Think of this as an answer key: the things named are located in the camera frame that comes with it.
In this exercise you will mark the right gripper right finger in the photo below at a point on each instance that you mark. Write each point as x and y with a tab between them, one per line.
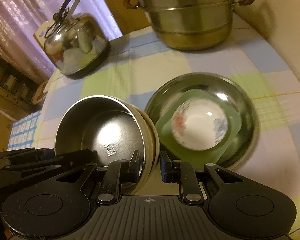
183	174

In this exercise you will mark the small stainless steel bowl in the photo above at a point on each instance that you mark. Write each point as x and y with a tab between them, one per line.
103	124

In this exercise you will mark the stainless steel kettle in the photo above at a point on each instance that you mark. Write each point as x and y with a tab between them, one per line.
75	43

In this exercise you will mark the cream round plastic bowl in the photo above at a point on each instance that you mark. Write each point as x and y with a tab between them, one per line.
151	145

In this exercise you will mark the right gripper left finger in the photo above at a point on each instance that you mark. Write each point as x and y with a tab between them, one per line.
118	172

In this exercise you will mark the white wooden chair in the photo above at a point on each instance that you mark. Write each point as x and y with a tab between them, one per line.
39	35

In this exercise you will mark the purple sheer curtain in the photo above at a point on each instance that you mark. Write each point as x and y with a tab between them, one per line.
20	19

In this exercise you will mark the dark wooden shelf rack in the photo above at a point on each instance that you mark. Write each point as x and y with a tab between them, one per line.
17	88

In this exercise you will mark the floral white small dish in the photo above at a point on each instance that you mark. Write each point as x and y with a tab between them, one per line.
199	124

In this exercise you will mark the large shallow steel basin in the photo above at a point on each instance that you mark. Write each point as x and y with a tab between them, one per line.
245	142

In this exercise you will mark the checkered blue green tablecloth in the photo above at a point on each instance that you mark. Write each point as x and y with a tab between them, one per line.
139	64

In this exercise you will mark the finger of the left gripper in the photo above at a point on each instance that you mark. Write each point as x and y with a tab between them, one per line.
70	159
26	155

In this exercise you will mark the green square plastic plate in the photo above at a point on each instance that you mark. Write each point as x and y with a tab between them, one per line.
198	158

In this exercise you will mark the stacked steel steamer pot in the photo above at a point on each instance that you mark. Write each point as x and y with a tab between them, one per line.
189	24

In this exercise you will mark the blue white patterned cloth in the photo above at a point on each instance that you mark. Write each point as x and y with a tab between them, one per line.
22	132

